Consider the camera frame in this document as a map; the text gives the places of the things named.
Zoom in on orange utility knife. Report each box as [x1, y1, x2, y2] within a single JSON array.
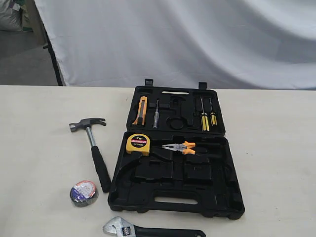
[[132, 96, 148, 126]]

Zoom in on small yellow black screwdriver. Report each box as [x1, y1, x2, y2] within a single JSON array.
[[209, 98, 217, 126]]

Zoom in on yellow tape measure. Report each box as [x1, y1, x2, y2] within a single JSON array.
[[125, 133, 150, 157]]

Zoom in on grey plastic sack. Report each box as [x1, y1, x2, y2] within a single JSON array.
[[0, 0, 25, 31]]

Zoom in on orange handled pliers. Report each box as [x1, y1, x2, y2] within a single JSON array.
[[162, 141, 196, 155]]

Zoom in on large yellow black screwdriver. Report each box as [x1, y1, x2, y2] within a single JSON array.
[[200, 97, 210, 131]]

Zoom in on adjustable wrench black handle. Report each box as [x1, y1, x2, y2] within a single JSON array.
[[102, 216, 206, 237]]

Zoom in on black backdrop stand pole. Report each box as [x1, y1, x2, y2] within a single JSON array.
[[36, 5, 64, 86]]

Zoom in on clear tester screwdriver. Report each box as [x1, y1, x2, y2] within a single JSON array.
[[153, 99, 159, 129]]

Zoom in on steel claw hammer black grip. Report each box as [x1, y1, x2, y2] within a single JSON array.
[[69, 118, 112, 193]]

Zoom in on black plastic tool case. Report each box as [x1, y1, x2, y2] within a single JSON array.
[[108, 79, 245, 220]]

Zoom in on black electrical tape roll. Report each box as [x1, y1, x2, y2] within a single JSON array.
[[69, 180, 99, 207]]

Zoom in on green white box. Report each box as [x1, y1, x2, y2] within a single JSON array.
[[20, 0, 33, 32]]

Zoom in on white backdrop cloth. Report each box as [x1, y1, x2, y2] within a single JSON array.
[[36, 0, 316, 90]]

